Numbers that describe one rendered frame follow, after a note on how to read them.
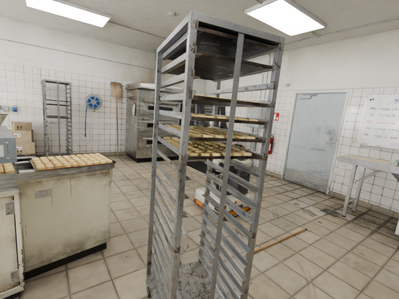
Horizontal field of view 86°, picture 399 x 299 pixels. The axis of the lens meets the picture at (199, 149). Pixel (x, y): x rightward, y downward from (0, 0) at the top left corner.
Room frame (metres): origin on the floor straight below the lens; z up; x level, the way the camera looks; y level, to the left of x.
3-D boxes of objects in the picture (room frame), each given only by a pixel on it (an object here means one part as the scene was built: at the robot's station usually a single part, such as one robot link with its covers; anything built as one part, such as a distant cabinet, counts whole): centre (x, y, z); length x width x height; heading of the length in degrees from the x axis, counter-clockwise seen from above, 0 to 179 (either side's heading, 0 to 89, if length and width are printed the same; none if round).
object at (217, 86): (1.66, -0.10, 0.97); 0.03 x 0.03 x 1.70; 24
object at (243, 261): (1.37, -0.19, 0.60); 0.64 x 0.03 x 0.03; 24
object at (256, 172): (1.37, -0.19, 1.14); 0.64 x 0.03 x 0.03; 24
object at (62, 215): (1.79, 1.17, 0.45); 0.70 x 0.34 x 0.90; 136
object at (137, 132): (6.04, 1.22, 1.00); 1.56 x 1.20 x 2.01; 126
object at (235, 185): (3.12, -0.49, 0.59); 0.55 x 0.34 x 0.83; 36
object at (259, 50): (1.28, -0.02, 1.77); 0.60 x 0.40 x 0.02; 24
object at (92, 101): (5.54, 2.82, 1.10); 0.41 x 0.17 x 1.10; 126
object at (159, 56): (1.48, 0.32, 0.97); 0.03 x 0.03 x 1.70; 24
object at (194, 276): (1.29, -0.01, 0.93); 0.64 x 0.51 x 1.78; 24
